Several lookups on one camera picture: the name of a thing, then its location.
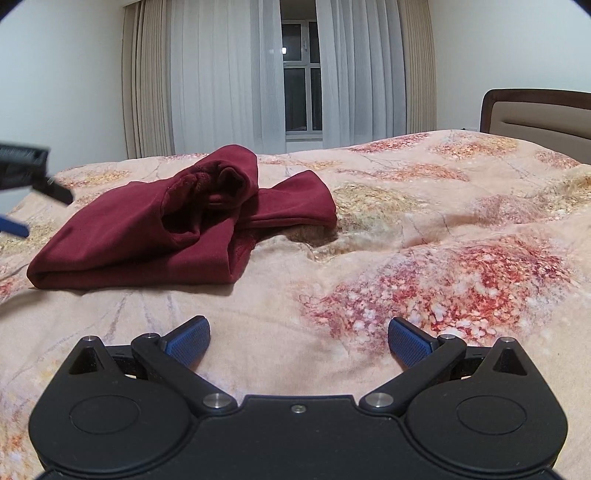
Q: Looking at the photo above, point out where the dark red garment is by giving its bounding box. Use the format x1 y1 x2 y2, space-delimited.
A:
27 145 337 290

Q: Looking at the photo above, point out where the floral peach duvet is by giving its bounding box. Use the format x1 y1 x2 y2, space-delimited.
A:
1 130 590 479

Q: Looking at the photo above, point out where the beige curtain left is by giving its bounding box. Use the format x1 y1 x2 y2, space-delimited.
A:
121 0 174 158

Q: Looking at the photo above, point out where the beige curtain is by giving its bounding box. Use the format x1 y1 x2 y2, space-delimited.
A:
398 0 437 133
121 0 174 158

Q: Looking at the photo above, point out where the white sheer curtain left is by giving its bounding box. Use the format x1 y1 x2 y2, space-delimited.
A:
169 1 286 154

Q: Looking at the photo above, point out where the white sheer curtain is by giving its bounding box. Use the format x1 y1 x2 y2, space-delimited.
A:
169 1 286 154
315 0 407 148

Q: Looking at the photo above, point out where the brown padded headboard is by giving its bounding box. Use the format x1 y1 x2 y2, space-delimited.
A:
480 89 590 139

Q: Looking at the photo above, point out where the white sheer curtain right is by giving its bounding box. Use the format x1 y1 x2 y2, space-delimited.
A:
315 0 407 148

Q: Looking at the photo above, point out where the dark window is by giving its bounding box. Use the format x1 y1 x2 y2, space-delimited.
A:
280 0 322 142

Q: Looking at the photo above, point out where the beige curtain right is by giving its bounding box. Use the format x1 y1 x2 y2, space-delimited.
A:
398 0 437 133

